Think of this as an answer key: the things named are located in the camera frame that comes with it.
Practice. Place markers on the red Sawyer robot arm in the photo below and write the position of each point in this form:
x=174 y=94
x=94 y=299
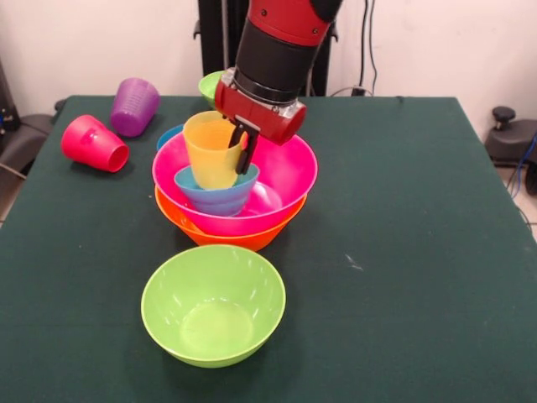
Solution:
x=281 y=50

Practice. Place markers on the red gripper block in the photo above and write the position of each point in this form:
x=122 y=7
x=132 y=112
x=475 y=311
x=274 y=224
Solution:
x=260 y=115

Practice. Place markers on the orange plastic bowl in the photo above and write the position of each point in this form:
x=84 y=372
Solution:
x=235 y=242

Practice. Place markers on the purple plastic cup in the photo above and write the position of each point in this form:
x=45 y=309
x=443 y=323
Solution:
x=134 y=105

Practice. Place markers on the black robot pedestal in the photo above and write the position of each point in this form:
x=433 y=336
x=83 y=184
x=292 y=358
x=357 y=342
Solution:
x=218 y=42

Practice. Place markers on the yellow plastic cup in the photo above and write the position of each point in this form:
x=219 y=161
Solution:
x=210 y=159

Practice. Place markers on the dark green tablecloth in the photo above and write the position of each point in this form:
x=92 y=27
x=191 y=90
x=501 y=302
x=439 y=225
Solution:
x=398 y=315

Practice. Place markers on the large green plastic bowl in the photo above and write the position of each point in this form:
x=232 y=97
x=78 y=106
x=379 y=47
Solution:
x=214 y=294

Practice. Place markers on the black floor stand base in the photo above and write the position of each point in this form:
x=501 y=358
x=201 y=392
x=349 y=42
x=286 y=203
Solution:
x=512 y=140
x=25 y=138

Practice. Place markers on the red plastic cup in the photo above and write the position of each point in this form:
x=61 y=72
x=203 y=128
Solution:
x=90 y=142

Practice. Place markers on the pink plastic bowl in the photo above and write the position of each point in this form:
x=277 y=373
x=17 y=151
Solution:
x=289 y=176

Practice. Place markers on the black equipment box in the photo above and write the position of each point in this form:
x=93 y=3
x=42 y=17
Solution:
x=7 y=105

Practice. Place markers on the light blue plastic bowl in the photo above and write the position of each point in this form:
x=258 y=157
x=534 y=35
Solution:
x=218 y=201

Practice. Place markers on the black wall plug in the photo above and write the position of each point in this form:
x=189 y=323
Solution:
x=358 y=90

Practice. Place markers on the small green plastic bowl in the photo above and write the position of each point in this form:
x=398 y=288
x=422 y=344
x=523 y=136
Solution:
x=207 y=88

